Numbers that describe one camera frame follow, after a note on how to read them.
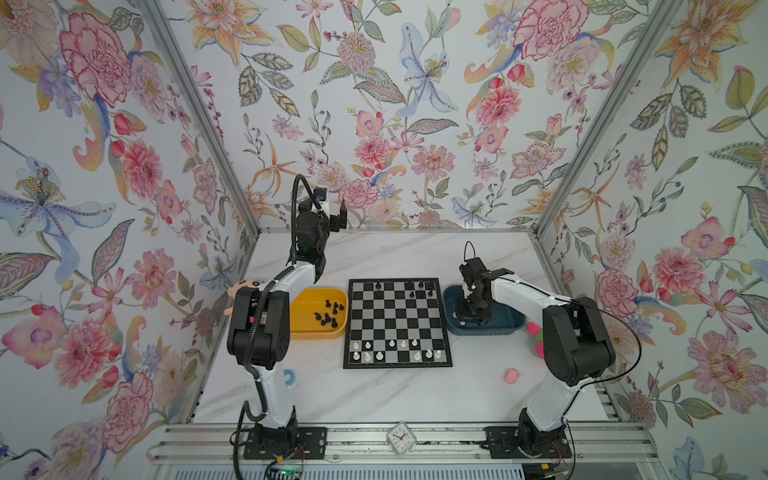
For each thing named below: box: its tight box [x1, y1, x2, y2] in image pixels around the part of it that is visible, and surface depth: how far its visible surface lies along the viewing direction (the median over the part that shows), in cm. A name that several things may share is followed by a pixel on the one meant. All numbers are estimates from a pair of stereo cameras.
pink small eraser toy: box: [504, 368, 520, 385], surface depth 85 cm
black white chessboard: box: [343, 277, 453, 369], surface depth 95 cm
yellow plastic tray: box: [290, 288, 349, 341], surface depth 97 cm
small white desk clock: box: [386, 421, 417, 458], surface depth 75 cm
